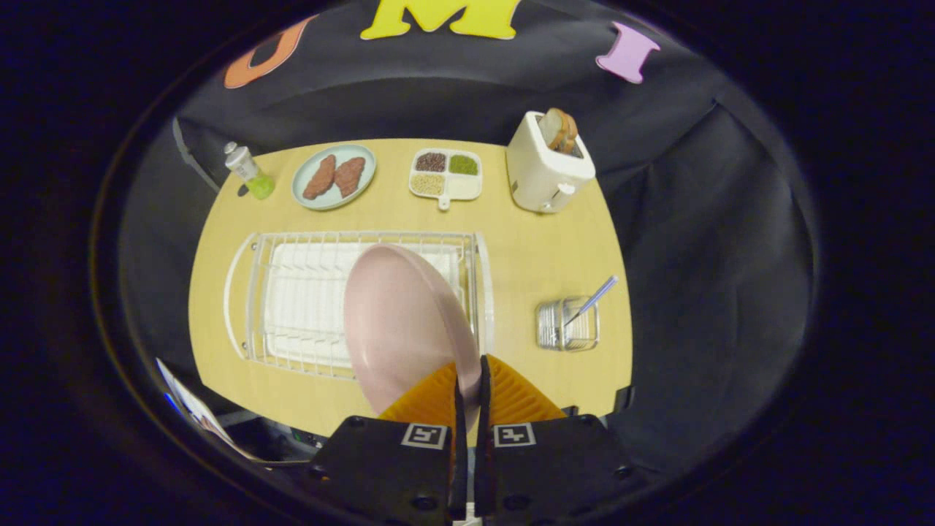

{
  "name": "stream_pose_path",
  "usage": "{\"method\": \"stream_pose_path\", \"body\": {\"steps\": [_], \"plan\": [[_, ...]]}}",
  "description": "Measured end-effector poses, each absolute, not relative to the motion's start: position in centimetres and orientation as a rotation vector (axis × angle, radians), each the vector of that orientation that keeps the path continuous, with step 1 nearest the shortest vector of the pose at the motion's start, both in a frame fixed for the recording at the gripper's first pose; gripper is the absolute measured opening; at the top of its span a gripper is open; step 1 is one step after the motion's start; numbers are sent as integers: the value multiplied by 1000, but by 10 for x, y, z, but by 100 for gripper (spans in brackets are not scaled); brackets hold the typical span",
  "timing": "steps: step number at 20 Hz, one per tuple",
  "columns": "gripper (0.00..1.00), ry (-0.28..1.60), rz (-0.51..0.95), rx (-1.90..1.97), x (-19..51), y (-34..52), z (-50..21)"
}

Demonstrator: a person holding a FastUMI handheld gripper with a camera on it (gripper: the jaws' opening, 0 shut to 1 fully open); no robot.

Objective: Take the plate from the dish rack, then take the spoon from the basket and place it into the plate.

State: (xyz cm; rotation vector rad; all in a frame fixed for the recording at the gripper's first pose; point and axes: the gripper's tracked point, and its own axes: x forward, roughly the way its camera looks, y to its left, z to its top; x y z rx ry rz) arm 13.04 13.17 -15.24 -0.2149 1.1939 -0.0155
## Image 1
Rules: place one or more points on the white divided tray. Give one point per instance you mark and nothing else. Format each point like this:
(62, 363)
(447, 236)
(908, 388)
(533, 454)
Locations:
(446, 175)

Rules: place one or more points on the black table clamp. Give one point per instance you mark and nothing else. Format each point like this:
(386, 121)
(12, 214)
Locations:
(623, 399)

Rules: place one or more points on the pile of dark red beans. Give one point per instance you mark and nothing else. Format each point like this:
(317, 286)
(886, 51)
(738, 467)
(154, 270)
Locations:
(431, 161)

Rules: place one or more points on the pale green plate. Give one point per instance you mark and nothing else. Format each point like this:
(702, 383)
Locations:
(359, 157)

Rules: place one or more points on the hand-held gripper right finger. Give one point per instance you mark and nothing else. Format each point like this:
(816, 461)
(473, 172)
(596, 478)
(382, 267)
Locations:
(482, 467)

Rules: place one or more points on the white toaster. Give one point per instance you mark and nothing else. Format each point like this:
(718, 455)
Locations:
(540, 183)

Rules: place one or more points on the clear square basket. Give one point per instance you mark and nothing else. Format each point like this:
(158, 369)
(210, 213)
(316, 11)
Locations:
(555, 332)

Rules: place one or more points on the pile of green beans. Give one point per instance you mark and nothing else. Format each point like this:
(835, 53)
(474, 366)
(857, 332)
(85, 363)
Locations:
(463, 164)

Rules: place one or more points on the clear bottle with green liquid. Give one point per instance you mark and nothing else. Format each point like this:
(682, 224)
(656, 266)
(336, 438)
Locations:
(252, 175)

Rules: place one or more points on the pink plate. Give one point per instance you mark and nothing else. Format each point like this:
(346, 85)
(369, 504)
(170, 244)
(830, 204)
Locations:
(402, 321)

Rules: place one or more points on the black backdrop cloth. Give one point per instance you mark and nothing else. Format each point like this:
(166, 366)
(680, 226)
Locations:
(657, 219)

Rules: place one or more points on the brown meat piece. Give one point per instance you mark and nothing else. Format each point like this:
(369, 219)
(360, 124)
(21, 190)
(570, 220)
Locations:
(350, 176)
(320, 177)

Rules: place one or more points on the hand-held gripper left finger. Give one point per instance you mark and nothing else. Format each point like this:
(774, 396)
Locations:
(460, 467)

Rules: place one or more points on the white printed sheet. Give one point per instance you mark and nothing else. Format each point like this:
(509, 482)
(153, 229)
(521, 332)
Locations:
(193, 409)

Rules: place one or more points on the pile of yellow beans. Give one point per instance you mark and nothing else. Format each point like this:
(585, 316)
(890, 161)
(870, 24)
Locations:
(428, 185)

